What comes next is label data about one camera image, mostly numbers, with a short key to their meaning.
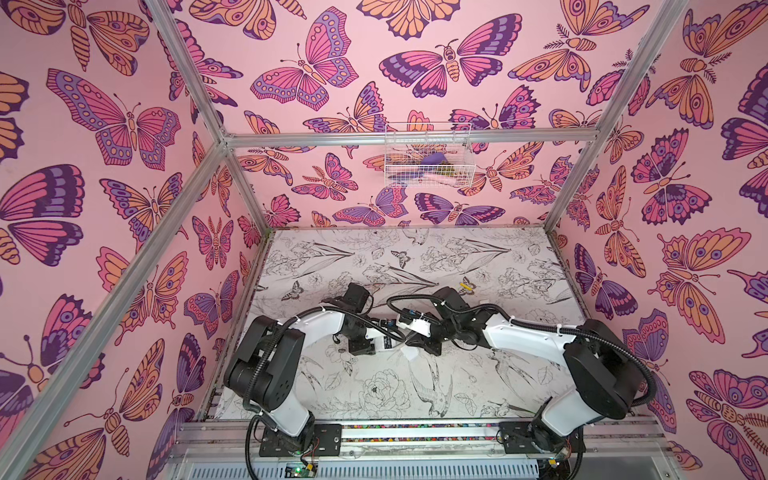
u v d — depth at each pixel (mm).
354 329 771
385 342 892
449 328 678
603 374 441
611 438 745
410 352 877
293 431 611
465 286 1030
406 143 951
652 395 438
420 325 744
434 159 951
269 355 469
